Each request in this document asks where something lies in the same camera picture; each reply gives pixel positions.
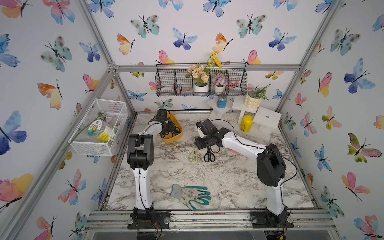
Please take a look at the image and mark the black wire wall basket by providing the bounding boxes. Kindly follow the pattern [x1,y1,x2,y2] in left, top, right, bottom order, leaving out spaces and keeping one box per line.
[155,62,248,97]

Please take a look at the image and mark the aluminium front rail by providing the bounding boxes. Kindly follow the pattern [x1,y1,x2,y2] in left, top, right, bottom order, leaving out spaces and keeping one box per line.
[85,209,337,233]

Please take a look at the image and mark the pink brush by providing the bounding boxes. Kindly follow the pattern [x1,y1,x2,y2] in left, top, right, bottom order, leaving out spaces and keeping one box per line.
[228,150,239,155]

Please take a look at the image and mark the green lid jar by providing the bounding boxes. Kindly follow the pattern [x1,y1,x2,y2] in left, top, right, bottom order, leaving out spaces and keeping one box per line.
[88,120,114,144]

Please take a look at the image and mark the white pot beige flowers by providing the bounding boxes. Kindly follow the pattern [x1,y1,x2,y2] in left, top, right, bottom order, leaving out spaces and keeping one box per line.
[186,64,209,93]

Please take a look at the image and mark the cream kitchen scissors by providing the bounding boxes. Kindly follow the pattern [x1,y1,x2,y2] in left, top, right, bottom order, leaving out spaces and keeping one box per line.
[188,146,202,163]

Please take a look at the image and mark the cream bubble pot plant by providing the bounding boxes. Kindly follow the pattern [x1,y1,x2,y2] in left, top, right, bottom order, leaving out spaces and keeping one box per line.
[244,84,271,110]

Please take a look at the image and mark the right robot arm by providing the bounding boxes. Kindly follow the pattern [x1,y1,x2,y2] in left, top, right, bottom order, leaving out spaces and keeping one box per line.
[195,120,294,231]

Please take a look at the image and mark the white stepped display stand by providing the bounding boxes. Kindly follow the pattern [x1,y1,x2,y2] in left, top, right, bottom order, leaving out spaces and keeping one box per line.
[208,96,281,141]

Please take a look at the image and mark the white pot purple flowers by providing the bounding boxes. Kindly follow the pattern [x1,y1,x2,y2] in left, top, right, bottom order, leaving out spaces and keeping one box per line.
[213,72,229,93]

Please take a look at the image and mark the yellow artificial flower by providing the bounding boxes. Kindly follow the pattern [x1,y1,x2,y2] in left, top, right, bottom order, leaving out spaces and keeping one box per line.
[208,52,222,69]

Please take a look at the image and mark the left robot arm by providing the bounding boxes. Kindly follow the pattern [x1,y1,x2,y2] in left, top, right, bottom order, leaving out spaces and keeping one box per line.
[127,109,180,231]

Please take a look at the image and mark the clear acrylic wall box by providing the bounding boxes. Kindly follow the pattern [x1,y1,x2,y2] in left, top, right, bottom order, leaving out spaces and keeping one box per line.
[68,99,128,157]

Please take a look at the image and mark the blue tin can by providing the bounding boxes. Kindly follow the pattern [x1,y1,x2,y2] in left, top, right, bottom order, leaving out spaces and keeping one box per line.
[217,93,228,109]

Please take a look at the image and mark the all-black scissors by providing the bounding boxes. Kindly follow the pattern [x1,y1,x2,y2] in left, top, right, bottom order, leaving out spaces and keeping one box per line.
[204,147,216,163]

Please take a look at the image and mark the yellow storage box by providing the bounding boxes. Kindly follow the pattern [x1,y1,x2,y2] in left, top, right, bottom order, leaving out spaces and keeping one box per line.
[160,112,183,144]

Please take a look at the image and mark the grey teal work glove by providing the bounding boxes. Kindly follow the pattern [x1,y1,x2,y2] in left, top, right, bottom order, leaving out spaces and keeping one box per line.
[170,184,212,212]

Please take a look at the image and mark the yellow jar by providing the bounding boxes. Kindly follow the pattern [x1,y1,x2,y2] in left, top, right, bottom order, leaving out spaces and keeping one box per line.
[240,115,253,133]

